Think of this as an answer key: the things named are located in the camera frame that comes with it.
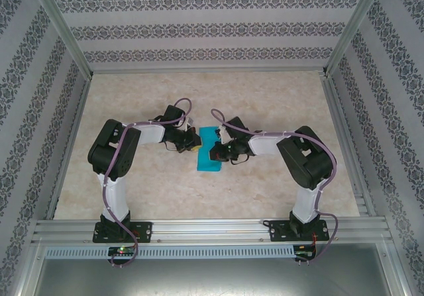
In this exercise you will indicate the blue paper sheet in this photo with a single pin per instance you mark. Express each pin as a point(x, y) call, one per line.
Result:
point(207, 163)

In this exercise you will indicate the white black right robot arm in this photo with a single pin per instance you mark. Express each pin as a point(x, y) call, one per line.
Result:
point(306, 203)

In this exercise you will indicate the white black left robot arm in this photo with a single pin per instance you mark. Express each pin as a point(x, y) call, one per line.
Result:
point(112, 196)

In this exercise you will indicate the grey metal sheet panel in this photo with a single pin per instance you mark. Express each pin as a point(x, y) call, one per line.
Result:
point(212, 279)

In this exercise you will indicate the white right camera bracket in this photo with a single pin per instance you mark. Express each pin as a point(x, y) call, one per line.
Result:
point(222, 136)

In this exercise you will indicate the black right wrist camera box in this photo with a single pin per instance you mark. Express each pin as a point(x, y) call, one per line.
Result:
point(236, 125)

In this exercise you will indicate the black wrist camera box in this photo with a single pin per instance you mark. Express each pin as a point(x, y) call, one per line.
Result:
point(236, 125)
point(174, 114)

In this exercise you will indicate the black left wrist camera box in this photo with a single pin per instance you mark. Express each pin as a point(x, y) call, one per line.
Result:
point(174, 114)

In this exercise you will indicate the aluminium back rail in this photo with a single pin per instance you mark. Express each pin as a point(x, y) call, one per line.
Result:
point(208, 70)

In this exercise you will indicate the aluminium mounting rail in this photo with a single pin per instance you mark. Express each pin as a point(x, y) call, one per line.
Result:
point(208, 229)

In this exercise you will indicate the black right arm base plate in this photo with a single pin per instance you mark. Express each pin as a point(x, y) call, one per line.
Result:
point(278, 231)

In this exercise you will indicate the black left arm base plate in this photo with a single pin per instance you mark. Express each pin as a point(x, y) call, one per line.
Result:
point(145, 231)

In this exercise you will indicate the aluminium side rail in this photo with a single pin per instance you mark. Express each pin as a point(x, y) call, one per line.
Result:
point(348, 150)
point(68, 150)

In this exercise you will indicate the aluminium frame post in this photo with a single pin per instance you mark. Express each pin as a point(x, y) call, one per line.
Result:
point(354, 28)
point(63, 28)

